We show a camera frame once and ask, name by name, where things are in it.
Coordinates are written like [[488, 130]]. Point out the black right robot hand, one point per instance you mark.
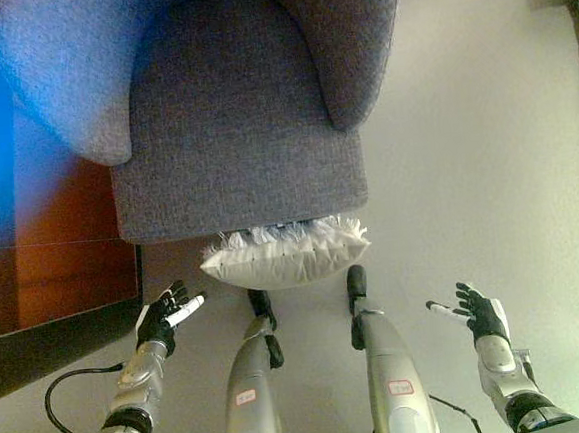
[[482, 311]]

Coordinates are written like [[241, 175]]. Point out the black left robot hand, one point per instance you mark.
[[163, 319]]

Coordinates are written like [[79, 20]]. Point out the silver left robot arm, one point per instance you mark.
[[129, 404]]

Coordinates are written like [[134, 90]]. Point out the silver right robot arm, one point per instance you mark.
[[516, 389]]

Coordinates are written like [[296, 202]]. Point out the white fringed pillow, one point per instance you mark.
[[283, 262]]

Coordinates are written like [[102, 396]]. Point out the grey fabric armchair sofa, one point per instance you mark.
[[241, 110]]

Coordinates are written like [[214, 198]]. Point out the silver right robot leg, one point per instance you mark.
[[389, 369]]

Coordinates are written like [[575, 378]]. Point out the silver robot leg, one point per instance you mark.
[[389, 369], [252, 385]]

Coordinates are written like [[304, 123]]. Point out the silver left robot leg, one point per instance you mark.
[[252, 385]]

